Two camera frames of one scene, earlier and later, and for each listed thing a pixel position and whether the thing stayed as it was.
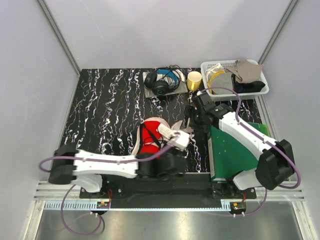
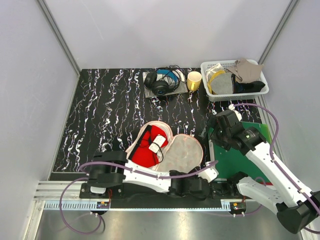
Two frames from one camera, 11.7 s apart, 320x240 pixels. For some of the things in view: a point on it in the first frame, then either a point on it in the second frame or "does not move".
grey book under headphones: [182, 88] does not move
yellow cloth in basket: [210, 79] does not move
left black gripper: [176, 150] -> [195, 175]
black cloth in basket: [251, 86] does not move
